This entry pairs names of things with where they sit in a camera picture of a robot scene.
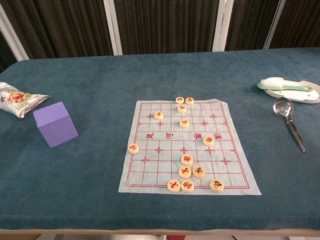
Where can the red character chess piece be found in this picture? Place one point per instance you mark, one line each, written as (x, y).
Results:
(133, 148)
(208, 140)
(174, 185)
(185, 171)
(158, 114)
(187, 159)
(187, 186)

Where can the white plastic xiangqi board sheet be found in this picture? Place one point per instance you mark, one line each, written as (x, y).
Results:
(175, 140)

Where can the teal velvet table cloth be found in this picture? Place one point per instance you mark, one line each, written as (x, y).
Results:
(100, 175)

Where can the dark ribbed curtain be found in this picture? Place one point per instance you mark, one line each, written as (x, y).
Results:
(165, 25)

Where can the purple foam cube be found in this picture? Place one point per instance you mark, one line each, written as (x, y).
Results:
(56, 125)

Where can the green white scrubbing brush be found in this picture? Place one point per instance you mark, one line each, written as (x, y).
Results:
(280, 85)

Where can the stainless steel ladle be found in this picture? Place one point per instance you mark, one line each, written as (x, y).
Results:
(287, 112)

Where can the white oval soap dish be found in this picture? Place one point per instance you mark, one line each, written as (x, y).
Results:
(297, 93)

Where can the nut snack bag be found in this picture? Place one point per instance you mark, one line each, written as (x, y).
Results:
(17, 100)

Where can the white frame post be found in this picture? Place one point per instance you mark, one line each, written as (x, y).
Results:
(12, 35)
(223, 25)
(275, 23)
(113, 26)

